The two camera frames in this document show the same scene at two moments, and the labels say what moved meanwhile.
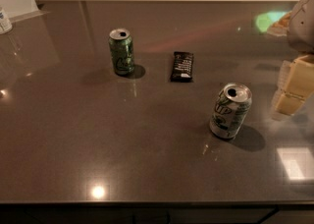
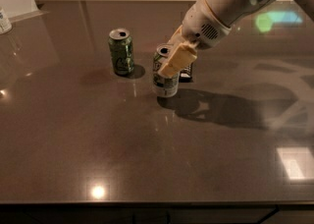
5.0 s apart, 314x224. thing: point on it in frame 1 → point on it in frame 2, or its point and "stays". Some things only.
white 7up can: [230, 110] → [163, 85]
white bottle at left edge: [5, 25] stays
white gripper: [302, 27] → [200, 25]
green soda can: [122, 46] stays
